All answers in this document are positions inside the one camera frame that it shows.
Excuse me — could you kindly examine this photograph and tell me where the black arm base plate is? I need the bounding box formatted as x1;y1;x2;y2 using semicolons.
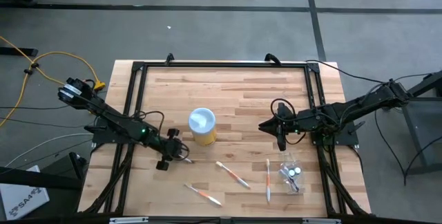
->
310;127;360;147
92;127;143;145

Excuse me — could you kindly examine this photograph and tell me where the black metal desk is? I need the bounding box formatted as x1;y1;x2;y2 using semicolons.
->
381;70;442;176

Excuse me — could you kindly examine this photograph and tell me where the white printed cardboard box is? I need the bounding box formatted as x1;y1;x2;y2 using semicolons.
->
0;165;50;221

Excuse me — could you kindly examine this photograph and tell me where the white floor cable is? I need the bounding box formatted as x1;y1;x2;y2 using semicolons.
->
5;132;95;168

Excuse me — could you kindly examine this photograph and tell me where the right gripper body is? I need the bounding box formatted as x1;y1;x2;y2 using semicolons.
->
275;102;302;152

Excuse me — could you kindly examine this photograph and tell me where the yellow extension cable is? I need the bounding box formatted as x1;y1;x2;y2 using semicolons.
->
0;36;107;129

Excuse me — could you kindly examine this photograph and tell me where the black cable loop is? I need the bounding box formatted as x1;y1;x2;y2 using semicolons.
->
264;53;282;67

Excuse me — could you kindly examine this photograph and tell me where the black aluminium table frame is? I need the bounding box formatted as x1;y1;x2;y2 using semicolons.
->
77;59;372;218

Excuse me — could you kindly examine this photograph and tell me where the yellow disinfecting wipes canister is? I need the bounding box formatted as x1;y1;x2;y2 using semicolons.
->
188;107;218;147

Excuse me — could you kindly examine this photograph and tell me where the black flat stand foot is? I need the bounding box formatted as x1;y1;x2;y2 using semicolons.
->
0;46;39;58

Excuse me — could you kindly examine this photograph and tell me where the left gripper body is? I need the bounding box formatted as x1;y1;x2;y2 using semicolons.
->
155;128;191;171

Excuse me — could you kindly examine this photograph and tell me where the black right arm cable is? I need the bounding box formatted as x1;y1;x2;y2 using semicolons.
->
305;59;393;86

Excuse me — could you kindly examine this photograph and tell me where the thin black floor cable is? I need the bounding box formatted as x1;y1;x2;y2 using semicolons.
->
0;104;66;111

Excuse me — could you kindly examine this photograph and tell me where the orange and white toothbrush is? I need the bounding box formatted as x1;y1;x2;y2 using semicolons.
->
265;158;272;205
183;183;224;207
215;160;251;190

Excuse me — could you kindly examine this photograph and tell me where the silver metal bracket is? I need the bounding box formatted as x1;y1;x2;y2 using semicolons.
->
108;216;150;224
302;217;341;224

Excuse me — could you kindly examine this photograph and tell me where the clear plastic container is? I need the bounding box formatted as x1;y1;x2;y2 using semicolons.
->
278;151;306;196

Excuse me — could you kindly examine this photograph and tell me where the black equipment stand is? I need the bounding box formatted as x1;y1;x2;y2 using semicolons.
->
0;151;88;192

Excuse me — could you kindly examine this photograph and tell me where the black looping power cable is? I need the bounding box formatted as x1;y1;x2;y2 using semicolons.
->
374;108;442;186

